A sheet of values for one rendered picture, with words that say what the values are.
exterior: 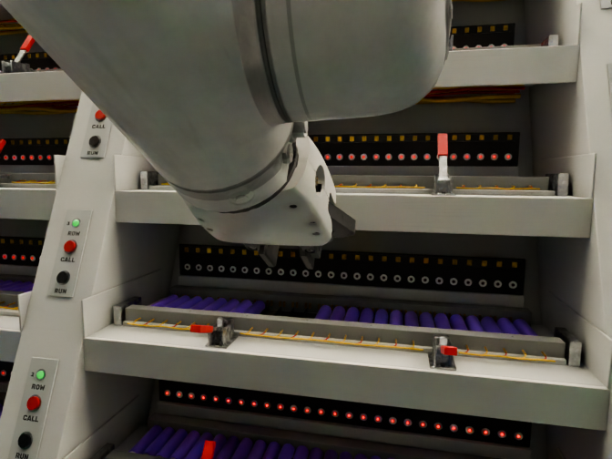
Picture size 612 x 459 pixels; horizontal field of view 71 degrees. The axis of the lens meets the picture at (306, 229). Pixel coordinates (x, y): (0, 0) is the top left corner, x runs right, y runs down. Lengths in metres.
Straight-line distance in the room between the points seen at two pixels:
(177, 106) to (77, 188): 0.54
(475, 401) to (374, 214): 0.24
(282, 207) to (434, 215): 0.30
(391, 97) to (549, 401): 0.42
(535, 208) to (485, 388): 0.21
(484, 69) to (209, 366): 0.51
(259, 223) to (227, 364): 0.28
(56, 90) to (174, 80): 0.67
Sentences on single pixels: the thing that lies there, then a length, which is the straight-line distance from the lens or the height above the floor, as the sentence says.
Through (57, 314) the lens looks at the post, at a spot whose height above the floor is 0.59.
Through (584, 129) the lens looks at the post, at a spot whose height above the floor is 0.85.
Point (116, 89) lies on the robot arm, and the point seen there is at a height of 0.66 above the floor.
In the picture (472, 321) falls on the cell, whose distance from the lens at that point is 0.62.
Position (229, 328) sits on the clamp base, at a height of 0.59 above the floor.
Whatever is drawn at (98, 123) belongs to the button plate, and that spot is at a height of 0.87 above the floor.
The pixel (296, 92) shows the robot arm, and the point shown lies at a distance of 0.16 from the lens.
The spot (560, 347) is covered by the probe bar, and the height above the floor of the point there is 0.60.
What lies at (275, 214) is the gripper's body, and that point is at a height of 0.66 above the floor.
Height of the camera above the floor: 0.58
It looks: 15 degrees up
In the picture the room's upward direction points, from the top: 5 degrees clockwise
